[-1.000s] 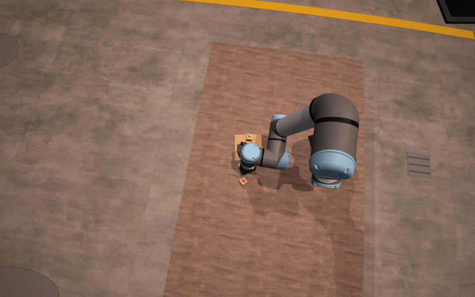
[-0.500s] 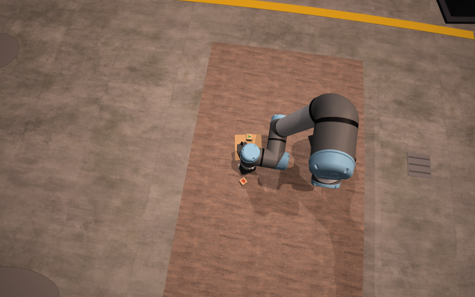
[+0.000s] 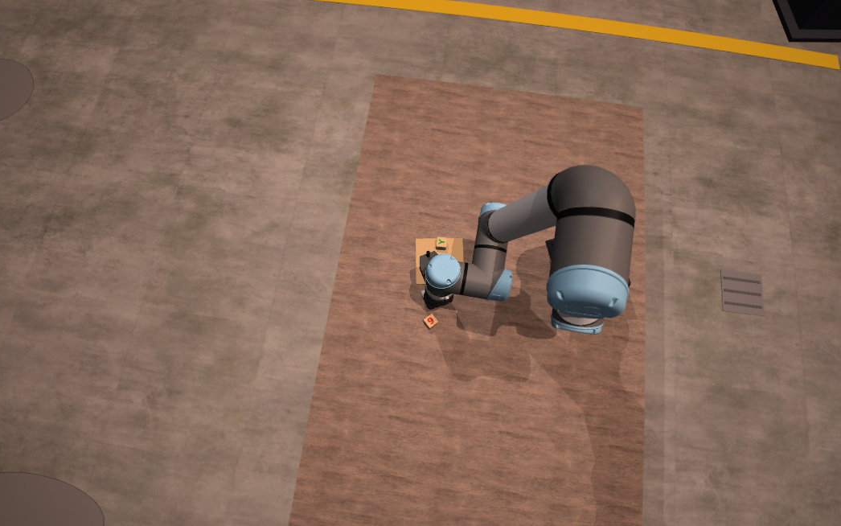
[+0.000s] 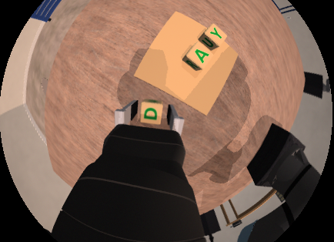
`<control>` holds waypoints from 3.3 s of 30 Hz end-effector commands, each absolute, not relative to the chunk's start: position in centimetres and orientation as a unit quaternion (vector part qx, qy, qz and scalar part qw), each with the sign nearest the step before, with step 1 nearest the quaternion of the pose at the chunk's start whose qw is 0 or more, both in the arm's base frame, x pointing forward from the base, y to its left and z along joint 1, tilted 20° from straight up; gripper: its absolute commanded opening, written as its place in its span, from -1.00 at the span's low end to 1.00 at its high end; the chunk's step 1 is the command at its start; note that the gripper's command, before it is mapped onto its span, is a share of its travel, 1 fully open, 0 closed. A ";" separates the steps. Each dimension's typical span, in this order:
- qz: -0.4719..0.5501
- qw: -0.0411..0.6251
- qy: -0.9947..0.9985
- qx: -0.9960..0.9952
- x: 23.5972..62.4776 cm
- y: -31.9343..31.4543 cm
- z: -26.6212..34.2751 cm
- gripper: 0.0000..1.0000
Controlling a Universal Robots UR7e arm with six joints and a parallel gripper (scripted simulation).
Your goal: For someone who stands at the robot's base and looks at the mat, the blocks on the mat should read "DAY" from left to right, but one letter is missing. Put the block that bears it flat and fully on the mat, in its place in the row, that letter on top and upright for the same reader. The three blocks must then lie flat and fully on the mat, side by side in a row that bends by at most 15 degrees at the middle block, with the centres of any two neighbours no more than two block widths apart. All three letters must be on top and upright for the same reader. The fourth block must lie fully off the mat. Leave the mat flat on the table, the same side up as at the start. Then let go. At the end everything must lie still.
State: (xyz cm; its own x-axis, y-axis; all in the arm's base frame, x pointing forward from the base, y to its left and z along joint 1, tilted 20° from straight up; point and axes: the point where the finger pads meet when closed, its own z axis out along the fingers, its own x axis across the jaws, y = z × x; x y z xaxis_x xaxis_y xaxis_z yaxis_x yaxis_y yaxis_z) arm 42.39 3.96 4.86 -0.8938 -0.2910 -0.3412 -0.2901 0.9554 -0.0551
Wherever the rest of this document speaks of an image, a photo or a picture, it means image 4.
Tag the orange flat mat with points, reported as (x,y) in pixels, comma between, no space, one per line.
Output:
(162,65)

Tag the tan letter block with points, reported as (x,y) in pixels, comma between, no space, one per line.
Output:
(212,37)
(197,57)
(151,111)

